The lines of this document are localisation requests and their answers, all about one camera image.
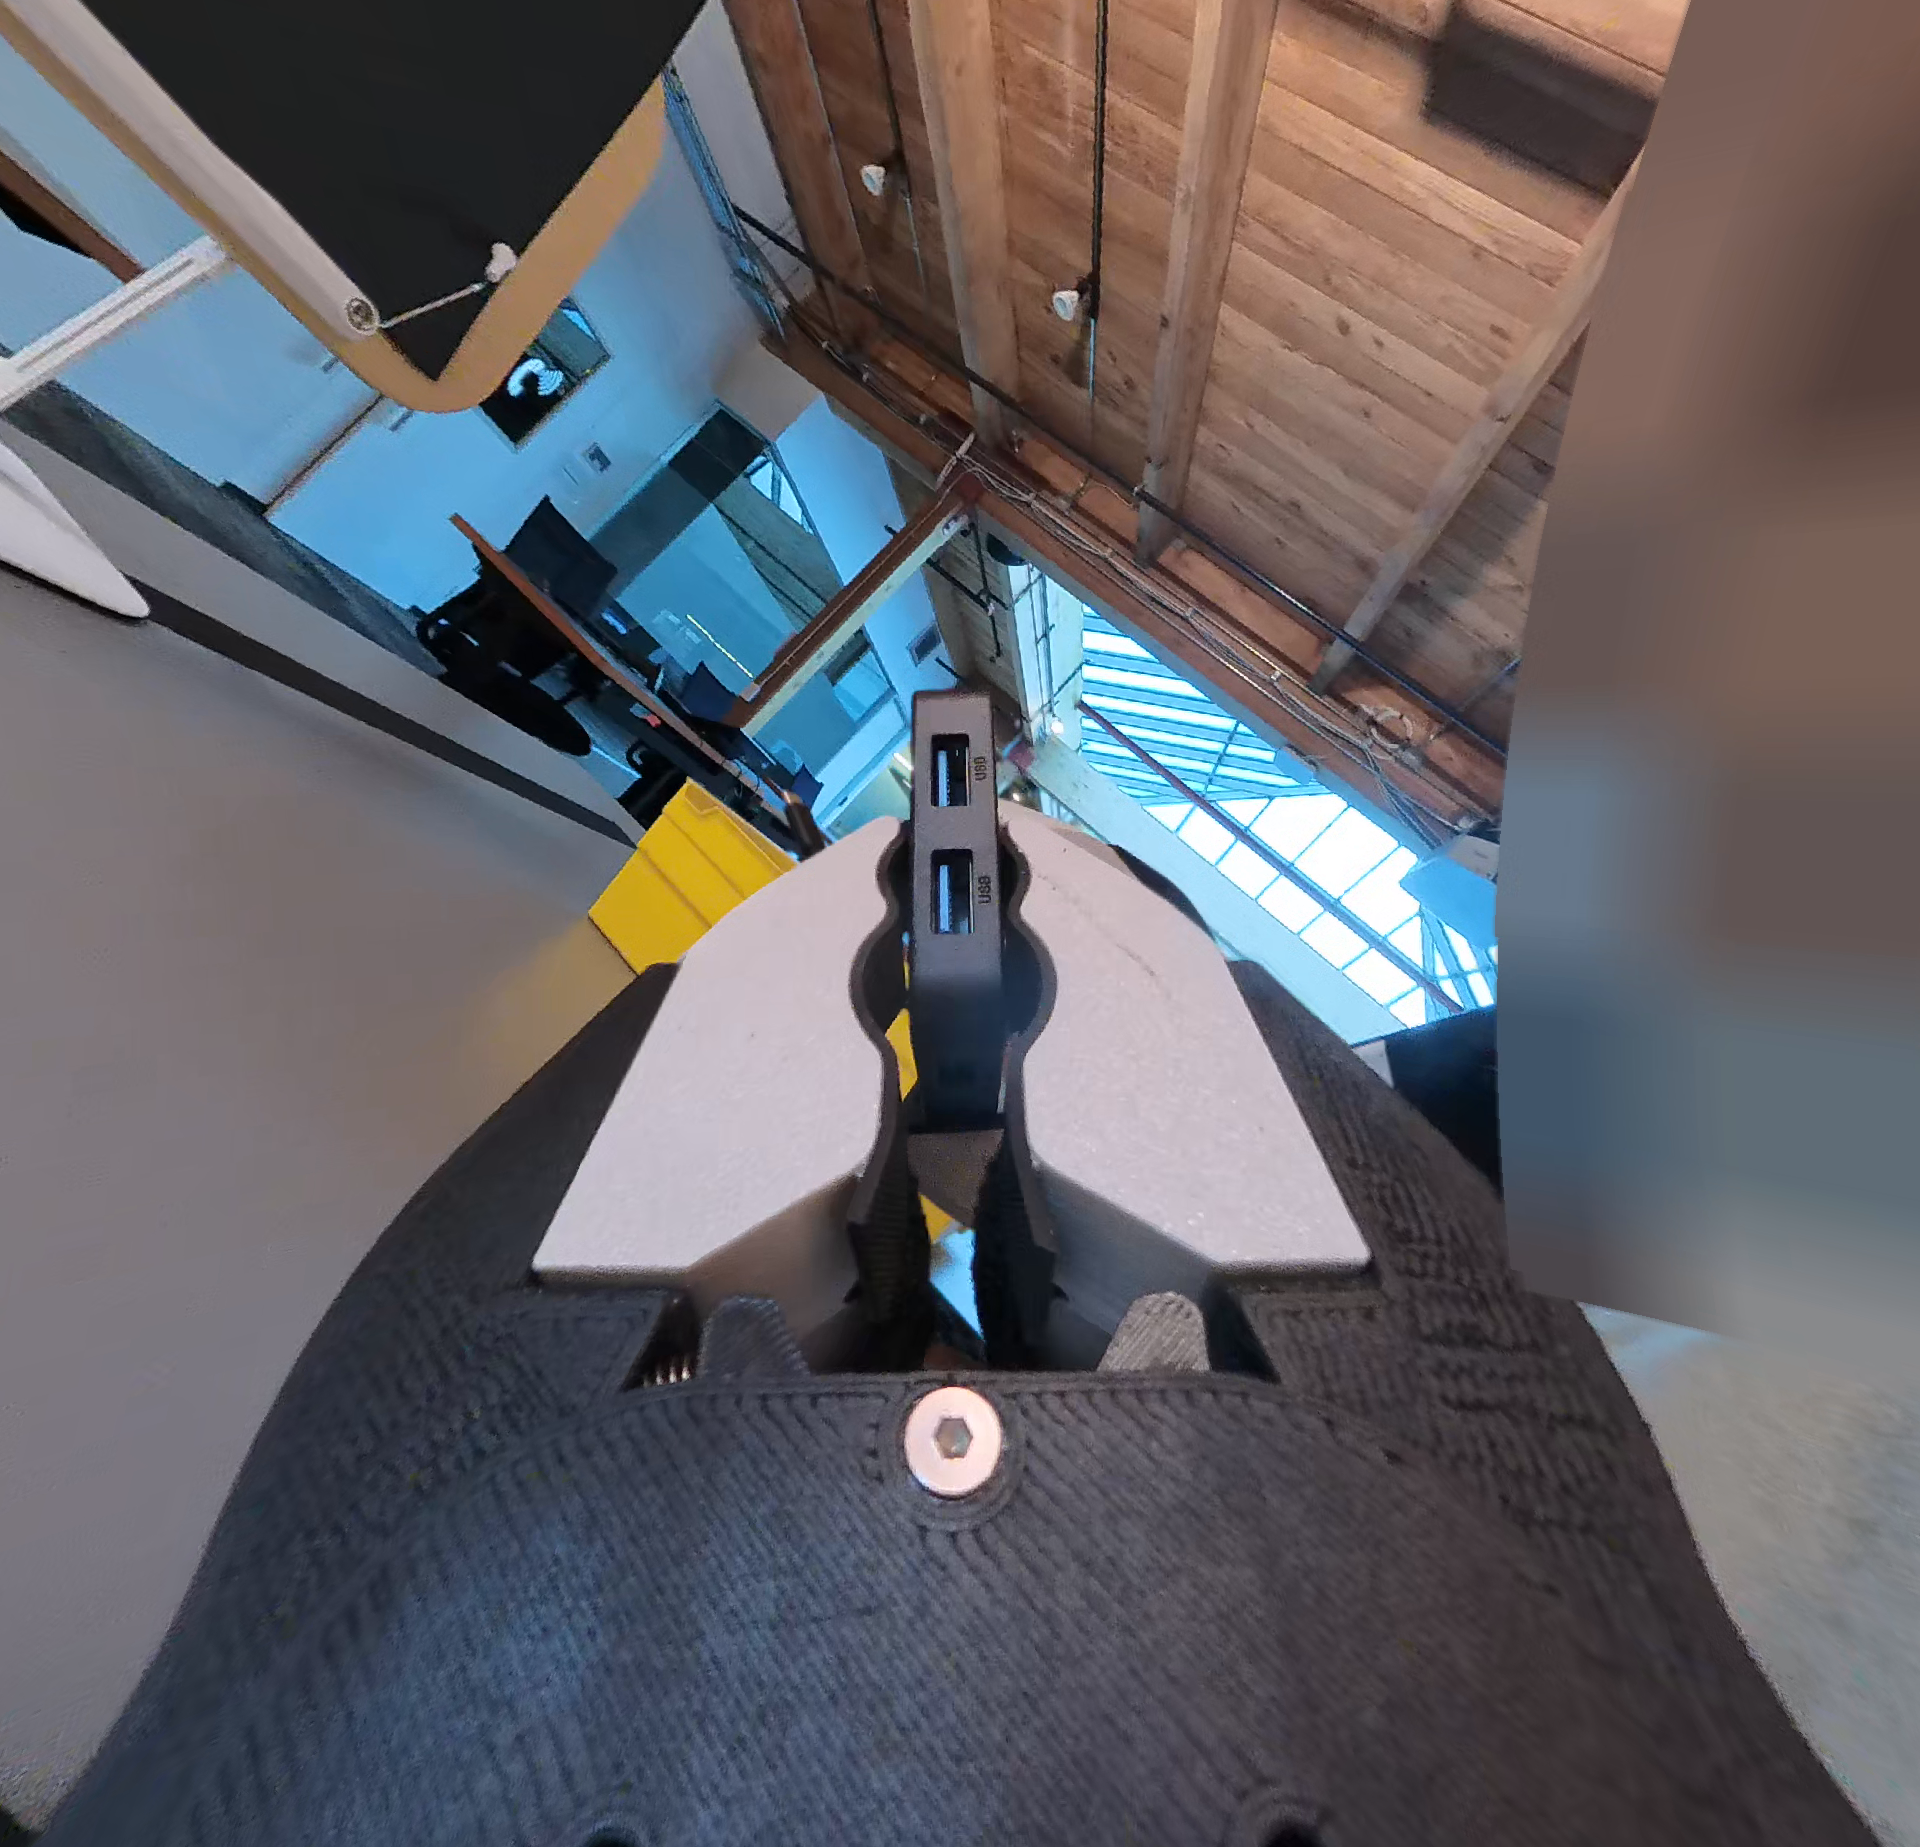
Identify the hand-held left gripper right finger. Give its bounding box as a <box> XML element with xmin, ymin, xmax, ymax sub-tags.
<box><xmin>990</xmin><ymin>800</ymin><xmax>1373</xmax><ymax>1325</ymax></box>

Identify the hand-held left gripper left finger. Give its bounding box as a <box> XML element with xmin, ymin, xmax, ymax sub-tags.
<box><xmin>531</xmin><ymin>821</ymin><xmax>908</xmax><ymax>1324</ymax></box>

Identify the yellow plastic bin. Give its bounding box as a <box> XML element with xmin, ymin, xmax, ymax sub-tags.
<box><xmin>589</xmin><ymin>781</ymin><xmax>961</xmax><ymax>1249</ymax></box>

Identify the black square hdmi adapter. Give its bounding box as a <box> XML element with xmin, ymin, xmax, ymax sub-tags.
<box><xmin>899</xmin><ymin>689</ymin><xmax>1039</xmax><ymax>1141</ymax></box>

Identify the black office chair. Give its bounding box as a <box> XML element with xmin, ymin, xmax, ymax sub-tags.
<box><xmin>418</xmin><ymin>548</ymin><xmax>597</xmax><ymax>759</ymax></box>

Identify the wooden desk with black legs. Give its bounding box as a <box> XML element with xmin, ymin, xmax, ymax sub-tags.
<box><xmin>450</xmin><ymin>511</ymin><xmax>829</xmax><ymax>845</ymax></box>

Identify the black desk monitor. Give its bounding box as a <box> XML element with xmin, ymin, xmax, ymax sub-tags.
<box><xmin>501</xmin><ymin>496</ymin><xmax>620</xmax><ymax>615</ymax></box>

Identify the black phone sign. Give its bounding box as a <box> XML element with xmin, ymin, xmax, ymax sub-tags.
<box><xmin>479</xmin><ymin>302</ymin><xmax>614</xmax><ymax>450</ymax></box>

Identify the black board with tan edge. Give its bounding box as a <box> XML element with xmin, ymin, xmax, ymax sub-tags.
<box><xmin>0</xmin><ymin>0</ymin><xmax>753</xmax><ymax>416</ymax></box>

